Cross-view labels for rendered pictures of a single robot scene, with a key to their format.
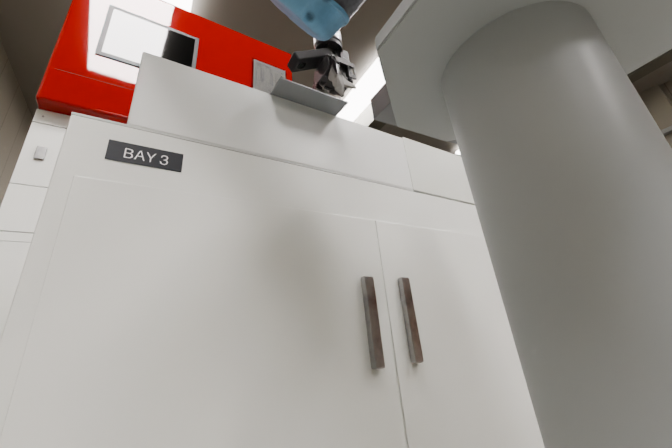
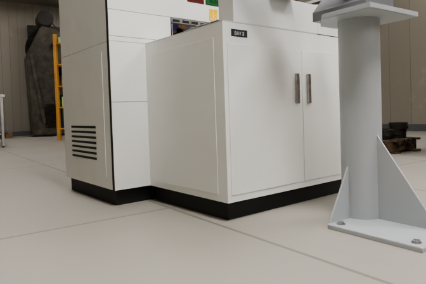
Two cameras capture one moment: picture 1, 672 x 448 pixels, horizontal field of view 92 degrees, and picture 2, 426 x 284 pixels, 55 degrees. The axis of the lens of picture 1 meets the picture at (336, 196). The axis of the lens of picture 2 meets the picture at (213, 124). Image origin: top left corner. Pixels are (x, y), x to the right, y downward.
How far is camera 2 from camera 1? 1.42 m
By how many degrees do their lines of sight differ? 26
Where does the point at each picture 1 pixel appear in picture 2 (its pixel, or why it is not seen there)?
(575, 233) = (353, 75)
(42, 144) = not seen: outside the picture
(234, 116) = (258, 10)
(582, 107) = (363, 49)
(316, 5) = not seen: outside the picture
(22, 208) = (116, 23)
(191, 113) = (246, 12)
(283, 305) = (274, 82)
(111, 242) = (237, 63)
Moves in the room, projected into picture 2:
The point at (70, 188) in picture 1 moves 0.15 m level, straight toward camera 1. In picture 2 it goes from (227, 47) to (257, 42)
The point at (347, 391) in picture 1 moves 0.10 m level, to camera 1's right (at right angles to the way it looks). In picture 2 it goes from (289, 108) to (310, 108)
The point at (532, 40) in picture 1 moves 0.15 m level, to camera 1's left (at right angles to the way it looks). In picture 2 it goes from (359, 28) to (321, 28)
